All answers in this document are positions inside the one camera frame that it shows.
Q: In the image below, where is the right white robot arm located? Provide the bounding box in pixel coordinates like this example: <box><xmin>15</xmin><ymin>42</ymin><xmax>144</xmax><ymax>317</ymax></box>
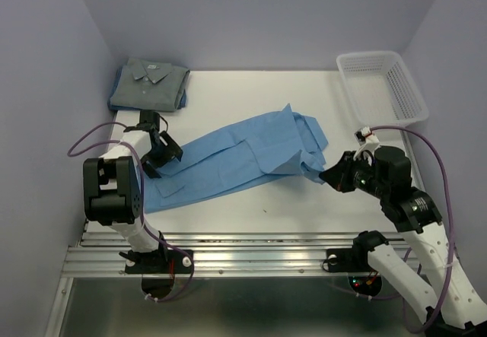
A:
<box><xmin>320</xmin><ymin>146</ymin><xmax>486</xmax><ymax>336</ymax></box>

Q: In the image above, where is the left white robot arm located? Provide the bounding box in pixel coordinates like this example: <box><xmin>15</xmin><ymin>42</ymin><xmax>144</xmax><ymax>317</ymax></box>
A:
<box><xmin>83</xmin><ymin>110</ymin><xmax>183</xmax><ymax>272</ymax></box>

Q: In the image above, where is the aluminium rail frame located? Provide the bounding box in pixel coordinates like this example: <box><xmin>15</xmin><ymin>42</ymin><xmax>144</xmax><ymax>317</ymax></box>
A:
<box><xmin>45</xmin><ymin>127</ymin><xmax>480</xmax><ymax>337</ymax></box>

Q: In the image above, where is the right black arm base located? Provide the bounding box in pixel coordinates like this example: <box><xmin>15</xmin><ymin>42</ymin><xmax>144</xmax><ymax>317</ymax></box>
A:
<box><xmin>321</xmin><ymin>248</ymin><xmax>374</xmax><ymax>273</ymax></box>

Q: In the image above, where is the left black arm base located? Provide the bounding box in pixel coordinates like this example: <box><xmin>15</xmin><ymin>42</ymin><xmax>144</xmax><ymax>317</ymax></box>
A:
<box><xmin>119</xmin><ymin>250</ymin><xmax>193</xmax><ymax>275</ymax></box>

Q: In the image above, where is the light blue long sleeve shirt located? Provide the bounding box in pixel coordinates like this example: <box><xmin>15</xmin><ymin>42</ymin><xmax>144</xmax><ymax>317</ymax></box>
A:
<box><xmin>144</xmin><ymin>106</ymin><xmax>328</xmax><ymax>213</ymax></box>

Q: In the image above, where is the folded grey shirt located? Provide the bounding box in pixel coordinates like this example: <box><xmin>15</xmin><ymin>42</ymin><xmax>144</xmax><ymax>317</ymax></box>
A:
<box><xmin>107</xmin><ymin>58</ymin><xmax>190</xmax><ymax>113</ymax></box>

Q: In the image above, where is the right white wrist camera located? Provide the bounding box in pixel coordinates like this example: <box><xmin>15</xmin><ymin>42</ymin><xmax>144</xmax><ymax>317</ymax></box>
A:
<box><xmin>353</xmin><ymin>126</ymin><xmax>380</xmax><ymax>161</ymax></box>

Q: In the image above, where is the white plastic basket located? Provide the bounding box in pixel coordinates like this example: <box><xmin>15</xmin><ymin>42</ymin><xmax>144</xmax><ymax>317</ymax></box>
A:
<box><xmin>336</xmin><ymin>51</ymin><xmax>429</xmax><ymax>127</ymax></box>

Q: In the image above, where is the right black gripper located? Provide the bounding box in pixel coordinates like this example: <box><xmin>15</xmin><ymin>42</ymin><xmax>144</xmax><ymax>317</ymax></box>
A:
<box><xmin>317</xmin><ymin>149</ymin><xmax>388</xmax><ymax>198</ymax></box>

